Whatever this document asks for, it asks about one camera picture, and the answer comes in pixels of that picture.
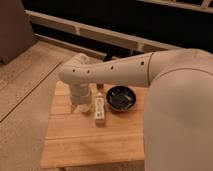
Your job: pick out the wooden shelf rail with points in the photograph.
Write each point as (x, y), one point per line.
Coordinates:
(99, 34)

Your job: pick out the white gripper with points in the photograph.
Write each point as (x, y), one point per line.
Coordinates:
(80, 94)

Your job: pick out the black bowl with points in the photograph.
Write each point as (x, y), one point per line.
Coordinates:
(121, 98)

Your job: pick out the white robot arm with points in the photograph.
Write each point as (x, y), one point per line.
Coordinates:
(178, 108)

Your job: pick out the wooden board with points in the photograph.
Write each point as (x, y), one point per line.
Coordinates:
(74, 139)

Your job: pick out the grey cabinet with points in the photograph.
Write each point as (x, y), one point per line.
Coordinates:
(16, 33)

